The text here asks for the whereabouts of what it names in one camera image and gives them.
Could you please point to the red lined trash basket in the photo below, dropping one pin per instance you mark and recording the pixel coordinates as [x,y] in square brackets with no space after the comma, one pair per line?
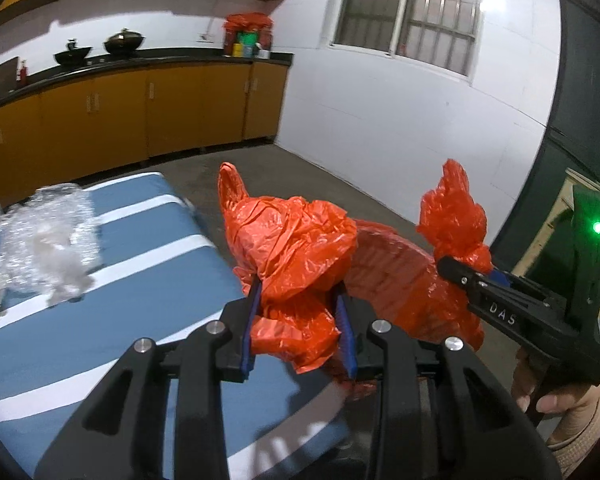
[400,281]

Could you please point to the wooden lower cabinets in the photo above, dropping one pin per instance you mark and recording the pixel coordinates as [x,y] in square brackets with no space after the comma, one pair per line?
[72,129]

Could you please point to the person right hand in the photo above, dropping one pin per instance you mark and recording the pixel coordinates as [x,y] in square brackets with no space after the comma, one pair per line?
[575,404]

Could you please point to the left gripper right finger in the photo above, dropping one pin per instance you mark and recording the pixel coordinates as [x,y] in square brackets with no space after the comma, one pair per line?
[440,413]

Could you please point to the barred window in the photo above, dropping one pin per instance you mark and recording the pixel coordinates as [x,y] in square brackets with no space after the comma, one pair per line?
[441,33]

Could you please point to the large red plastic bag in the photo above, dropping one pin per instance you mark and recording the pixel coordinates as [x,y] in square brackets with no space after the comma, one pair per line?
[297,251]

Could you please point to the red bottle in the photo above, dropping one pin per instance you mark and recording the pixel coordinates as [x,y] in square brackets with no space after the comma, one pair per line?
[22,74]

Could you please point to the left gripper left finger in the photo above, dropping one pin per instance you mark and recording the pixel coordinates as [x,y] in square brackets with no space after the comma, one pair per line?
[117,432]

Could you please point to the dark cutting board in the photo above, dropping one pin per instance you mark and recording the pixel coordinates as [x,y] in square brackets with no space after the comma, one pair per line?
[8,76]

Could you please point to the blue striped tablecloth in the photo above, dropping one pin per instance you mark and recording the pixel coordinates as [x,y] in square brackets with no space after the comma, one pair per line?
[160,278]

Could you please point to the black wok left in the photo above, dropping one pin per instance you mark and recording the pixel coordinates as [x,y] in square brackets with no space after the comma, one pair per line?
[73,55]

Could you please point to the red bag covered rack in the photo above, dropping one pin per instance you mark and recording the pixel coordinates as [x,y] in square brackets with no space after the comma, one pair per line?
[248,35]

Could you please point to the black lidded wok right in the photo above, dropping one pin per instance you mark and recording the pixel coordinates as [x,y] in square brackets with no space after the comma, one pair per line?
[123,44]

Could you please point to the clear bubble wrap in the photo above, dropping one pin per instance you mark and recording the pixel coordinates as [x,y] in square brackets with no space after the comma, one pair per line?
[50,244]

